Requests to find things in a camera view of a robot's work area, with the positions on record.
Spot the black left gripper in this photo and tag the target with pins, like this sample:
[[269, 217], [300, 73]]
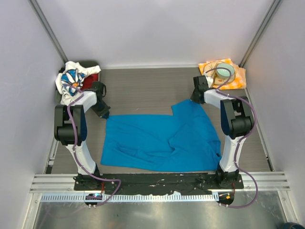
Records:
[[105, 113]]

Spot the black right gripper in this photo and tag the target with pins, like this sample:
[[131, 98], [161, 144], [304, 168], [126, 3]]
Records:
[[193, 98]]

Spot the dark grey plastic basket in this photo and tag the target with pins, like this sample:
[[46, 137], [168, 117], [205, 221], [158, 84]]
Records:
[[90, 63]]

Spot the cream floral plate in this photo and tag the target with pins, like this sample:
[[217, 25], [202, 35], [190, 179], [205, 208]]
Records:
[[210, 70]]

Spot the light blue ceramic bowl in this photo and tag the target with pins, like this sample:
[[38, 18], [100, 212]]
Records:
[[225, 70]]

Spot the white flower print t shirt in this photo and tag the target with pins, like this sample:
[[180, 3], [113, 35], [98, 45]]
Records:
[[71, 81]]

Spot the blue t shirt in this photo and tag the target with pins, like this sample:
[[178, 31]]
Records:
[[185, 141]]

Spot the orange checkered cloth napkin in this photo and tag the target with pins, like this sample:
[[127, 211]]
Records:
[[238, 83]]

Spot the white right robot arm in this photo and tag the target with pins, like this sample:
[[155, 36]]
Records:
[[237, 122]]

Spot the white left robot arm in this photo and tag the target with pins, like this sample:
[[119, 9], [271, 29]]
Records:
[[70, 129]]

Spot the red t shirt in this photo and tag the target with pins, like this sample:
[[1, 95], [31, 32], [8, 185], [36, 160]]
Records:
[[87, 83]]

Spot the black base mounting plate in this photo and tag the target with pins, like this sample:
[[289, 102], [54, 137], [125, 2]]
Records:
[[156, 184]]

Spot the dark blue round object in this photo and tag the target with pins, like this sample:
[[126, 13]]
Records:
[[291, 225]]

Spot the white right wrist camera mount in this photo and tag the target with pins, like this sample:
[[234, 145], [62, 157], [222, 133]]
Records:
[[210, 81]]

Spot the white slotted cable duct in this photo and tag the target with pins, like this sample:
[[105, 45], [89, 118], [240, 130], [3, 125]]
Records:
[[95, 197]]

